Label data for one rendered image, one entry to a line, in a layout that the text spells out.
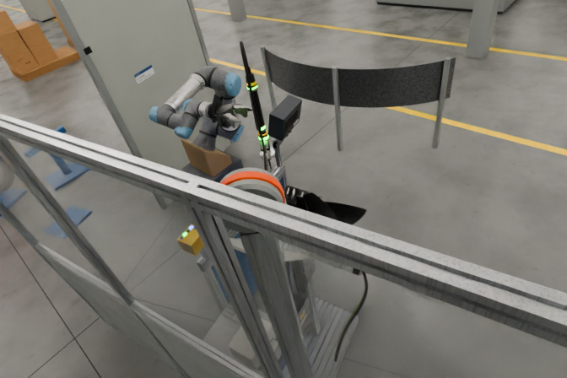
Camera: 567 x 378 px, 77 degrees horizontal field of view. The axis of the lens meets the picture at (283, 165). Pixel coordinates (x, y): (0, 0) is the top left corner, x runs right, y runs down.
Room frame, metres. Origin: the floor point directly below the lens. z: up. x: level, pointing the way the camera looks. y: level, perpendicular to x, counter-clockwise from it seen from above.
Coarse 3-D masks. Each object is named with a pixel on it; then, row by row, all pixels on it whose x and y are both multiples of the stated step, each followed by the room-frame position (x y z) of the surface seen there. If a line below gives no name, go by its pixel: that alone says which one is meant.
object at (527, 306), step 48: (0, 144) 0.99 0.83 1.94; (48, 144) 0.75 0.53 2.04; (96, 144) 0.69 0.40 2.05; (192, 192) 0.47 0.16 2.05; (240, 192) 0.45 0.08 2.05; (288, 240) 0.35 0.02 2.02; (336, 240) 0.31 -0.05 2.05; (384, 240) 0.29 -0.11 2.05; (240, 288) 0.48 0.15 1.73; (432, 288) 0.23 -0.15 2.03; (480, 288) 0.20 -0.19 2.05; (528, 288) 0.19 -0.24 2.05
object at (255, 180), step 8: (248, 168) 0.63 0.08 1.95; (256, 168) 0.63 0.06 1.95; (224, 176) 0.63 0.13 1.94; (232, 176) 0.60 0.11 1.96; (240, 176) 0.60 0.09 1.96; (248, 176) 0.59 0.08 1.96; (256, 176) 0.59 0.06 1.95; (264, 176) 0.60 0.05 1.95; (272, 176) 0.61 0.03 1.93; (224, 184) 0.59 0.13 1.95; (232, 184) 0.59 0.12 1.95; (240, 184) 0.58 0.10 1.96; (248, 184) 0.57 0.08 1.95; (256, 184) 0.57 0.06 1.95; (264, 184) 0.58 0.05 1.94; (272, 184) 0.59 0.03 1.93; (280, 184) 0.62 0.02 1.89; (256, 192) 0.57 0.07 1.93; (264, 192) 0.56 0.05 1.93; (272, 192) 0.57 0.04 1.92; (280, 192) 0.59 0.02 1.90; (280, 200) 0.57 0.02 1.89
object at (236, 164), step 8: (224, 152) 2.05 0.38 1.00; (232, 160) 1.94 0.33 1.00; (240, 160) 1.93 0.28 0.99; (184, 168) 1.96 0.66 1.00; (192, 168) 1.94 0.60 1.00; (232, 168) 1.88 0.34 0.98; (240, 168) 1.92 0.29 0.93; (200, 176) 1.83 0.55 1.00; (208, 176) 1.82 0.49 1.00; (216, 176) 1.80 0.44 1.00
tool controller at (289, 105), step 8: (288, 96) 2.19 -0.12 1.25; (280, 104) 2.11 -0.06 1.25; (288, 104) 2.11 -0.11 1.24; (296, 104) 2.11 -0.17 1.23; (272, 112) 2.02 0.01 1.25; (280, 112) 2.02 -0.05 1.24; (288, 112) 2.02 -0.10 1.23; (296, 112) 2.09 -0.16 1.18; (272, 120) 2.00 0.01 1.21; (280, 120) 1.96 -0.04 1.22; (288, 120) 2.00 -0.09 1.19; (296, 120) 2.12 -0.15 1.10; (272, 128) 2.01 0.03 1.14; (280, 128) 1.97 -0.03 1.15; (288, 128) 2.02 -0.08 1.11; (272, 136) 2.02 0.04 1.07; (280, 136) 1.98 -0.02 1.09; (288, 136) 2.00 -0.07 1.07
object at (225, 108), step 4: (208, 108) 1.46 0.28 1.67; (220, 108) 1.43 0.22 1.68; (224, 108) 1.43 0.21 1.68; (228, 108) 1.42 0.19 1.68; (208, 112) 1.45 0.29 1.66; (216, 112) 1.42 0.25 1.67; (220, 112) 1.40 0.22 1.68; (224, 112) 1.39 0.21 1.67; (228, 112) 1.40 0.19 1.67; (232, 112) 1.42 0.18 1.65; (208, 116) 1.45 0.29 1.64; (212, 116) 1.47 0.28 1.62; (216, 116) 1.45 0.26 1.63; (212, 120) 1.46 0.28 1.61; (216, 120) 1.45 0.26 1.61; (220, 120) 1.41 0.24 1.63; (224, 120) 1.40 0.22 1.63; (220, 124) 1.41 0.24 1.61; (224, 124) 1.40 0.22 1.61; (228, 124) 1.38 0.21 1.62
